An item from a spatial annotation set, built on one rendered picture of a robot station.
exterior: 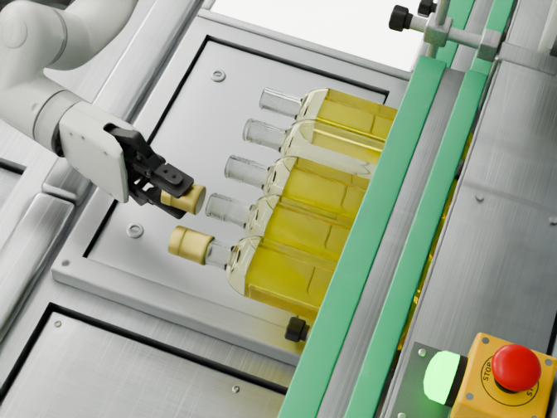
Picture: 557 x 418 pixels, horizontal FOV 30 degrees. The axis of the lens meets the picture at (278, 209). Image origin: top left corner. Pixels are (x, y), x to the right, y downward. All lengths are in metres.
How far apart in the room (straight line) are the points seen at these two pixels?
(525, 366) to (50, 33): 0.70
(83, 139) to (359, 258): 0.38
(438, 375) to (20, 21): 0.66
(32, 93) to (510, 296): 0.61
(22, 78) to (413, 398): 0.62
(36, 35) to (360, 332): 0.54
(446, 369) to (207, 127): 0.65
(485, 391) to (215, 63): 0.78
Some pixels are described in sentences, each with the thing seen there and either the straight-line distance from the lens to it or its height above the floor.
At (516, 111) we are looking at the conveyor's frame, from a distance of 1.14.
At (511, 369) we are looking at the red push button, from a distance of 0.85.
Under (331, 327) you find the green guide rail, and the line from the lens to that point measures 0.98.
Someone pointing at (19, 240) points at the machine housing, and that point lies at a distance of 1.35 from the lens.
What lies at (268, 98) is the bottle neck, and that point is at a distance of 1.29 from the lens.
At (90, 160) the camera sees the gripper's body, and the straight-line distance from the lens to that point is 1.24.
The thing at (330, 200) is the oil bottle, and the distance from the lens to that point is 1.18.
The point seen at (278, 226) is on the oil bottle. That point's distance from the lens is 1.16.
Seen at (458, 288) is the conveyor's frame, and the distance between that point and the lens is 1.00.
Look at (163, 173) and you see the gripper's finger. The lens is 1.19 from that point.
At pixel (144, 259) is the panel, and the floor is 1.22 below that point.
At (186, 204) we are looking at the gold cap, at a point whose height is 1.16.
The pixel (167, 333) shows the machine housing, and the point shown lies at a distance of 1.29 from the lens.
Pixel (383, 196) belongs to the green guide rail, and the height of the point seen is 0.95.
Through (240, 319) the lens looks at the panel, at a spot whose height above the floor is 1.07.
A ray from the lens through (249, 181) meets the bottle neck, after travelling 1.22.
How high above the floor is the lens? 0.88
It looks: 9 degrees up
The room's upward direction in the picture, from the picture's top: 72 degrees counter-clockwise
